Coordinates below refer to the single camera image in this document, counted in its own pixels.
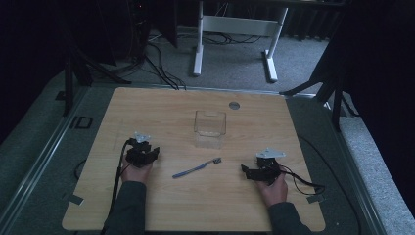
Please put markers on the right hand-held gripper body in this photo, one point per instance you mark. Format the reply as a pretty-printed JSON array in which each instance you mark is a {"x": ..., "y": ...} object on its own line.
[{"x": 266, "y": 168}]

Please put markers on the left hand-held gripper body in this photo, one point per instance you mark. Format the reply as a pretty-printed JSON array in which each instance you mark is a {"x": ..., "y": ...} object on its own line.
[{"x": 141, "y": 153}]

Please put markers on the blue toothbrush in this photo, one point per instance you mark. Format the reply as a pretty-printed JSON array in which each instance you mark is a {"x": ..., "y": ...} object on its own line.
[{"x": 195, "y": 168}]

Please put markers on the clear plastic container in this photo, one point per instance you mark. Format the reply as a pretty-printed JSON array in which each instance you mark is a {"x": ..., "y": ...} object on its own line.
[{"x": 209, "y": 129}]

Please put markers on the person's left hand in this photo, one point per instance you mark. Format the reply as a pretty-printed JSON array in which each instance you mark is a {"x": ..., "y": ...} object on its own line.
[{"x": 136, "y": 173}]

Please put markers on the person's right hand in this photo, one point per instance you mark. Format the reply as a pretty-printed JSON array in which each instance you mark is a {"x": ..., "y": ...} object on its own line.
[{"x": 274, "y": 192}]

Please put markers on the grey tape piece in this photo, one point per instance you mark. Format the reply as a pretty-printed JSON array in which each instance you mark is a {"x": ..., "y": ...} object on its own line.
[
  {"x": 75, "y": 199},
  {"x": 315, "y": 198}
]

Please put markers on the round grey table grommet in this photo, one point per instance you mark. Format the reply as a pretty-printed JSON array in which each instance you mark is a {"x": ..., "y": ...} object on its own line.
[{"x": 234, "y": 105}]

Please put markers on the black stand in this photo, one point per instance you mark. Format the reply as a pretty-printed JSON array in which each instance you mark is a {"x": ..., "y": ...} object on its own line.
[
  {"x": 81, "y": 65},
  {"x": 326, "y": 88}
]

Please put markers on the white desk frame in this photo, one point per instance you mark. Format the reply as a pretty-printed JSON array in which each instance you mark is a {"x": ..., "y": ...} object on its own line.
[{"x": 236, "y": 39}]

